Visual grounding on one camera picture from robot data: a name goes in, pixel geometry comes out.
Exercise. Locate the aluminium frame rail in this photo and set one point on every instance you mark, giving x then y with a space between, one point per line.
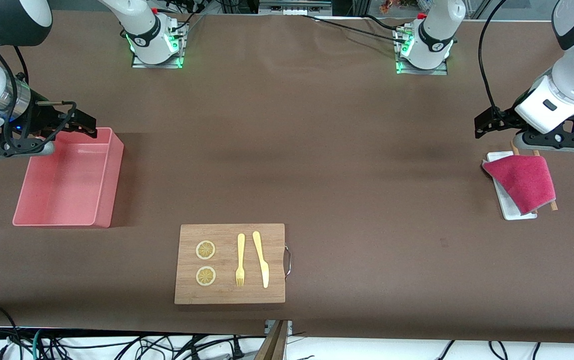
292 7

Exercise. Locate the white rectangular tray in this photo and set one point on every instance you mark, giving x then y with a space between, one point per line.
509 207

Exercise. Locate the pink plastic bin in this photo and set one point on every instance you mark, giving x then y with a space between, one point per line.
66 185

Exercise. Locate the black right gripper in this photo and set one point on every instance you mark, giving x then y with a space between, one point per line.
42 121

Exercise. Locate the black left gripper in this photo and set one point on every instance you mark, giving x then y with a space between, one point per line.
502 120

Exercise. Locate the colourful toy pile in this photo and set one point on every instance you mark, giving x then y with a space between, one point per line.
397 5

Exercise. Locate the yellow plastic knife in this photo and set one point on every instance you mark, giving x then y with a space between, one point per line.
264 272

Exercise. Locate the wooden cutting board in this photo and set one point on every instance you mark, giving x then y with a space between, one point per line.
226 235

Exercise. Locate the red cloth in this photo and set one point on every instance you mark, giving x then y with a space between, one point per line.
522 180

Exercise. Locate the small metal bracket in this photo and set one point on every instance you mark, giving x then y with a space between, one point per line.
290 327

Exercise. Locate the dried lemon slice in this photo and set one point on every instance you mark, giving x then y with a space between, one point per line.
205 276
205 250

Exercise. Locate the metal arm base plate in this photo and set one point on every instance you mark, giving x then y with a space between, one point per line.
166 64
427 71

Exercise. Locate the wooden post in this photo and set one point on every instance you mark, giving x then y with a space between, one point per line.
272 345

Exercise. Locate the yellow plastic fork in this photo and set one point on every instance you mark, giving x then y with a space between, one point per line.
240 245

